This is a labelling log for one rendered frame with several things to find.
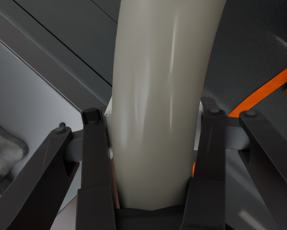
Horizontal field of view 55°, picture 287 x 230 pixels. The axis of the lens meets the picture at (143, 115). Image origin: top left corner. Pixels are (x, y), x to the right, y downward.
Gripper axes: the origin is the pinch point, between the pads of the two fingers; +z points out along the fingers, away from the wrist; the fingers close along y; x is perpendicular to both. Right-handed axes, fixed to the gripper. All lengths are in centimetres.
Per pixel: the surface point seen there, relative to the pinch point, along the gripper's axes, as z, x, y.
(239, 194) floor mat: 90, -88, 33
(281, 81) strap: 90, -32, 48
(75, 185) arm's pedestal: 22.9, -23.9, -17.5
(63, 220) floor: 109, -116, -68
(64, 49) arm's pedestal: 28.5, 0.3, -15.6
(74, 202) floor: 108, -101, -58
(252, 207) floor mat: 89, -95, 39
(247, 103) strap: 92, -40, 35
